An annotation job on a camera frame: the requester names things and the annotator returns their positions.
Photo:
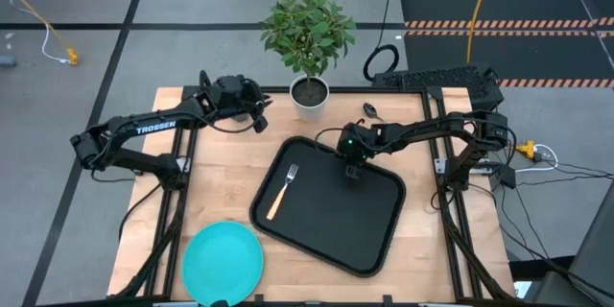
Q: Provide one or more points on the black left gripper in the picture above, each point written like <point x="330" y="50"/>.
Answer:
<point x="235" y="96"/>

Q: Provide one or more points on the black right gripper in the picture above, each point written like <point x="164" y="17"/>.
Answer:
<point x="360" y="141"/>

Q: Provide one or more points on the black plastic tray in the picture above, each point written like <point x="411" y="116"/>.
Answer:
<point x="331" y="211"/>

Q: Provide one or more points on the teal plate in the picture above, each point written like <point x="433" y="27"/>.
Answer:
<point x="222" y="264"/>

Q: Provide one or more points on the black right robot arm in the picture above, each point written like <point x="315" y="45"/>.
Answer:
<point x="422" y="129"/>

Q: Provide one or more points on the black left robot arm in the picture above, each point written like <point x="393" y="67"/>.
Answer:
<point x="153" y="127"/>

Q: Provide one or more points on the white plant pot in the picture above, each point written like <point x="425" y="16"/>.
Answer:
<point x="309" y="98"/>

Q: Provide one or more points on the green leafy plant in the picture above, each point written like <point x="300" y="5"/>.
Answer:
<point x="307" y="29"/>

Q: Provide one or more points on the black perforated computer case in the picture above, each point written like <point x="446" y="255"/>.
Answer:
<point x="441" y="81"/>

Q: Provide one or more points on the black power adapter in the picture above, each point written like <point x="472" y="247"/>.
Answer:
<point x="504" y="176"/>

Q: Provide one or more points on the black mat with hazard stripes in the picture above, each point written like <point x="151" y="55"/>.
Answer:
<point x="479" y="55"/>
<point x="479" y="2"/>

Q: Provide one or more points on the yellow power plug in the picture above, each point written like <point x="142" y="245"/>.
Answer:
<point x="526" y="148"/>

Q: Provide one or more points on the dark grey panel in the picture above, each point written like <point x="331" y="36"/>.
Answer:
<point x="590" y="259"/>

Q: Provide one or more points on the small grey floor box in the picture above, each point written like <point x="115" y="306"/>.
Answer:
<point x="7" y="61"/>

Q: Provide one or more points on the black aluminium table frame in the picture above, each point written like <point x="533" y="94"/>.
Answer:
<point x="360" y="90"/>

